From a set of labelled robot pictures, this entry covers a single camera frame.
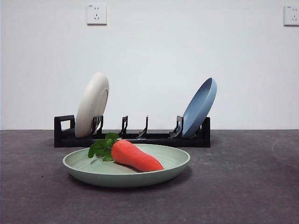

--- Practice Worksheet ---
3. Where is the blue plate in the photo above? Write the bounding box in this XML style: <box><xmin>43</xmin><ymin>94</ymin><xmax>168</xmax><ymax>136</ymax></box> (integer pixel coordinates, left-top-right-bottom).
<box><xmin>181</xmin><ymin>77</ymin><xmax>217</xmax><ymax>138</ymax></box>

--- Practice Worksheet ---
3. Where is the black plate rack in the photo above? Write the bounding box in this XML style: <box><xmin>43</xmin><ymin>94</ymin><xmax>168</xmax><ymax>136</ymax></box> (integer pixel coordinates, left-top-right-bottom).
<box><xmin>54</xmin><ymin>115</ymin><xmax>211</xmax><ymax>148</ymax></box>

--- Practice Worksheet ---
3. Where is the white wall socket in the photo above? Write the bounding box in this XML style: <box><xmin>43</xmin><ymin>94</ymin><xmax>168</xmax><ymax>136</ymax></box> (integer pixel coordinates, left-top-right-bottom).
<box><xmin>283</xmin><ymin>5</ymin><xmax>299</xmax><ymax>26</ymax></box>
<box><xmin>86</xmin><ymin>3</ymin><xmax>107</xmax><ymax>26</ymax></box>

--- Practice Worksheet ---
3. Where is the orange carrot with green leaves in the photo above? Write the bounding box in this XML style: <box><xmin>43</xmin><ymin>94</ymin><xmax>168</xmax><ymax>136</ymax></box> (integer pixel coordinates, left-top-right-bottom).
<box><xmin>87</xmin><ymin>132</ymin><xmax>165</xmax><ymax>173</ymax></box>

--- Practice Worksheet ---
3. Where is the green plate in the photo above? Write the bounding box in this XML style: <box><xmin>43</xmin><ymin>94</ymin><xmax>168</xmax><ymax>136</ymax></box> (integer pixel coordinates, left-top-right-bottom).
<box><xmin>62</xmin><ymin>143</ymin><xmax>191</xmax><ymax>189</ymax></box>

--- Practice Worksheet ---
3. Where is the cream white plate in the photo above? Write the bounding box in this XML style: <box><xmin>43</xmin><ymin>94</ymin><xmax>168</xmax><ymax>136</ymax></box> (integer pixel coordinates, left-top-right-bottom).
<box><xmin>74</xmin><ymin>71</ymin><xmax>110</xmax><ymax>138</ymax></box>

